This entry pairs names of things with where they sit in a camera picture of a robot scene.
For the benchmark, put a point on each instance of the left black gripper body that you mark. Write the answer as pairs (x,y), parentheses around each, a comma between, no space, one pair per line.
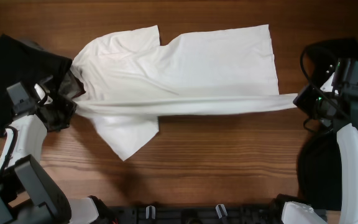
(62,109)

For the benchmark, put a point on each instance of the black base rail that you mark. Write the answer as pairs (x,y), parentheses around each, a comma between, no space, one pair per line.
(92,210)

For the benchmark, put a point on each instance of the black folded garment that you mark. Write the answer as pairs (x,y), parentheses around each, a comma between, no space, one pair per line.
(21,63)

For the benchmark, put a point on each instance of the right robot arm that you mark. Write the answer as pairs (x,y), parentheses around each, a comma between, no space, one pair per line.
(302,212)

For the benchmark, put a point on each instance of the grey folded garment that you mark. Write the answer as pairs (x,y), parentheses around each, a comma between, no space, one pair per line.
(70,86)

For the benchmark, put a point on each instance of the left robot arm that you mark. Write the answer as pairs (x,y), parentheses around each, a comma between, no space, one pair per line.
(27,193)

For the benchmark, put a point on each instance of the white t-shirt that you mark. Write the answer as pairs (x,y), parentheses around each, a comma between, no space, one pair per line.
(130,80)

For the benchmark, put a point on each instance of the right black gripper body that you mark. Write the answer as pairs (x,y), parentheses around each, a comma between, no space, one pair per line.
(312,102)

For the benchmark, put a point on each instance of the black garment on right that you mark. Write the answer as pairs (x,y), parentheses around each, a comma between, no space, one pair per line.
(330,98)

